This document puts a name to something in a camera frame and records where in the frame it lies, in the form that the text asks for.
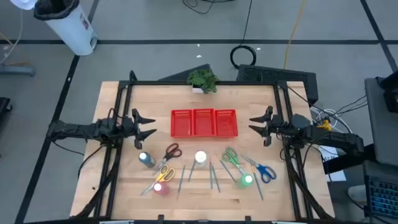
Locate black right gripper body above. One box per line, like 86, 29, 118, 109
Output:
263, 105, 292, 147

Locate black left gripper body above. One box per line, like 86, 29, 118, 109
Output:
119, 108, 143, 150

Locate dark blue paint bottle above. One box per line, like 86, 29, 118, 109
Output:
138, 151, 156, 169

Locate red black handled scissors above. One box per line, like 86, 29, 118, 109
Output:
152, 142, 183, 176

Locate blue handled scissors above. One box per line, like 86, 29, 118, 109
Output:
241, 154, 278, 185

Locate red plastic basket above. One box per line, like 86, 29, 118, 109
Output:
192, 108, 216, 138
214, 109, 239, 139
170, 109, 194, 139

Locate green handled scissors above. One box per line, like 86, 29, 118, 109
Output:
221, 147, 248, 179

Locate yellow and black marker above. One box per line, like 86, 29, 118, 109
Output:
139, 164, 176, 197

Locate teal paint brush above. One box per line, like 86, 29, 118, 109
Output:
187, 159, 197, 183
211, 164, 221, 194
250, 164, 265, 201
215, 152, 238, 184
208, 156, 214, 190
176, 164, 187, 200

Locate green paint bottle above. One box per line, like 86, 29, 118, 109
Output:
237, 174, 254, 190

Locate red paint bottle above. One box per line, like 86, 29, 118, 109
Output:
152, 181, 171, 197

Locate white paint bottle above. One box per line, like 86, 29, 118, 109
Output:
194, 150, 208, 167

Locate yellow connector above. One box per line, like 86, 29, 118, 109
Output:
317, 119, 333, 132

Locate potted green plant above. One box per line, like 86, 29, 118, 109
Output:
186, 68, 220, 95

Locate white paper sheet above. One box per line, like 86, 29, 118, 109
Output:
317, 144, 347, 183

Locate black floor beam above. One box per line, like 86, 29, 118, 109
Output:
322, 142, 376, 175

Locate grey side desk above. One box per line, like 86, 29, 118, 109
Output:
363, 76, 398, 168

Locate grey stool seat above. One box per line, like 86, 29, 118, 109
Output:
347, 184, 368, 207

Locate white trash can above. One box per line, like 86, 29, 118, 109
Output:
32, 0, 98, 57

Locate backlit keyboard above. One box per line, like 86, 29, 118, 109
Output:
363, 175, 398, 220

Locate grey stand base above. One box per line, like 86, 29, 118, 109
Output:
0, 63, 36, 78

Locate black floor object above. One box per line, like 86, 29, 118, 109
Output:
0, 96, 14, 114

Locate white plastic bag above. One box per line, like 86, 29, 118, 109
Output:
9, 0, 39, 11

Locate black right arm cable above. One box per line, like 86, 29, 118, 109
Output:
285, 84, 314, 109

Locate black left base cable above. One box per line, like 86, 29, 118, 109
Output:
76, 142, 107, 180

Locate white cable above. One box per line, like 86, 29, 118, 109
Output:
309, 105, 354, 135

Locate black coiled cable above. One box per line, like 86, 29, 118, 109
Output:
229, 0, 258, 70

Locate yellow cable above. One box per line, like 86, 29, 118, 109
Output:
282, 0, 307, 70

